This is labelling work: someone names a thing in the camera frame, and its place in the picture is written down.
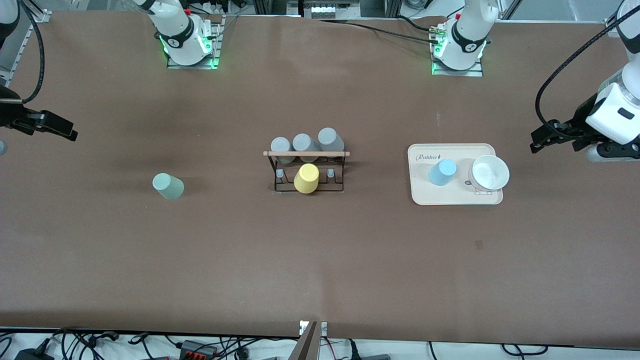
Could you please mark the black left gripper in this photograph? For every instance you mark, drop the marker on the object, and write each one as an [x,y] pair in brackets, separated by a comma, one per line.
[580,121]

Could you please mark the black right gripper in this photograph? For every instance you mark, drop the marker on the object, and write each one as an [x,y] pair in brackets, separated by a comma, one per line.
[11,116]

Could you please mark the light blue cup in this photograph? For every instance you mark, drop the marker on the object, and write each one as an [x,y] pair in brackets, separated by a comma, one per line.
[441,172]

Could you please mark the mint green cup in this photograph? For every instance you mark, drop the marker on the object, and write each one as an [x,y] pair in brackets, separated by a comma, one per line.
[170,187]

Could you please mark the white bowl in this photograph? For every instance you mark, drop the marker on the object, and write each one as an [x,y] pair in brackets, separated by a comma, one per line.
[490,172]

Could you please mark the beige rabbit tray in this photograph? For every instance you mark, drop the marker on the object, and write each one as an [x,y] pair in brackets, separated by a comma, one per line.
[425,190]

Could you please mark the grey cup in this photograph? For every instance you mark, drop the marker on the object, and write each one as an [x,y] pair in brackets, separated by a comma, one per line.
[281,145]
[303,142]
[329,137]

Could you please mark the black power adapter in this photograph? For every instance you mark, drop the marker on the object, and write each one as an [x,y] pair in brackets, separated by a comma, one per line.
[32,355]

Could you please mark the yellow cup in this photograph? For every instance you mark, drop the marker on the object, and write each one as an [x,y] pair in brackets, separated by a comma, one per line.
[306,181]

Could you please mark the white power strip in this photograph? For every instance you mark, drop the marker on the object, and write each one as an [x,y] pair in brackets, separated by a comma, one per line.
[322,11]

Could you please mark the grey connector block orange levers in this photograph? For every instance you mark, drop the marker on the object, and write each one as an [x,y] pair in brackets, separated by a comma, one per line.
[197,348]

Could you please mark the grey box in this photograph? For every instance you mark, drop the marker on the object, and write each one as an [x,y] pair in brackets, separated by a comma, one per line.
[374,357]

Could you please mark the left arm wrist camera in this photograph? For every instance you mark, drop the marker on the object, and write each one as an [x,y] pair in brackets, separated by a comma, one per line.
[612,155]

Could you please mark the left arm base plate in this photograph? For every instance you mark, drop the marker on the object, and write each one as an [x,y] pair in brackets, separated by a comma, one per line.
[475,73]

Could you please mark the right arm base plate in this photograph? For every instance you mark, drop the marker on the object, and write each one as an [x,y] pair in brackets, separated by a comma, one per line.
[192,66]

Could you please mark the white mount bracket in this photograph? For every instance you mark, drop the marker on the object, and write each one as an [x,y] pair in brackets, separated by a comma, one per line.
[323,328]

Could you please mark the grey camera mount wedge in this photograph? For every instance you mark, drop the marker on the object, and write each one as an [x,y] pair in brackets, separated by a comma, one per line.
[306,347]

